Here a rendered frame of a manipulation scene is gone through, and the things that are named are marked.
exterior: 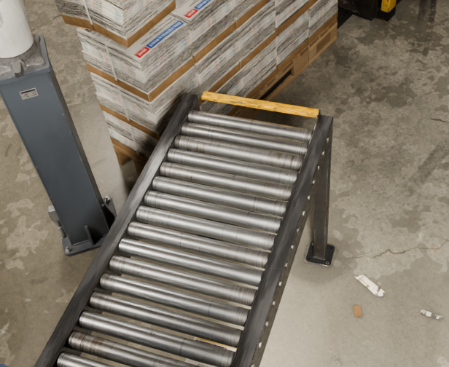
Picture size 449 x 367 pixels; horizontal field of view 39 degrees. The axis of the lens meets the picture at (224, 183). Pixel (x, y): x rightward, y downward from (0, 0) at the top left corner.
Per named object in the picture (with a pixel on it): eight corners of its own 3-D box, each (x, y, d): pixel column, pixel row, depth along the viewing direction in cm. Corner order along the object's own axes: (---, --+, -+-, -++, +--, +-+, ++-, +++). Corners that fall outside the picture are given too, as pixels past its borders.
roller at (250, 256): (132, 226, 203) (129, 217, 200) (275, 259, 190) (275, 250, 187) (125, 239, 201) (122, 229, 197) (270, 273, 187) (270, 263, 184)
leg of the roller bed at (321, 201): (315, 247, 282) (317, 138, 231) (328, 250, 280) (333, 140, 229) (312, 258, 278) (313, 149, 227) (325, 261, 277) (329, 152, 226)
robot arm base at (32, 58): (-7, 87, 216) (-13, 73, 212) (-10, 49, 231) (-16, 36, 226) (47, 72, 219) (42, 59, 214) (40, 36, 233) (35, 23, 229)
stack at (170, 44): (116, 164, 326) (72, 28, 264) (255, 42, 380) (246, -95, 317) (173, 197, 308) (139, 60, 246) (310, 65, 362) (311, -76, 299)
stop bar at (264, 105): (203, 93, 234) (202, 89, 233) (321, 112, 222) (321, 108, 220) (200, 100, 232) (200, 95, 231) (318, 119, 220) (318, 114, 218)
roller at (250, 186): (154, 172, 213) (159, 177, 217) (293, 200, 199) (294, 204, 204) (159, 158, 214) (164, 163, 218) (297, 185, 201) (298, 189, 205)
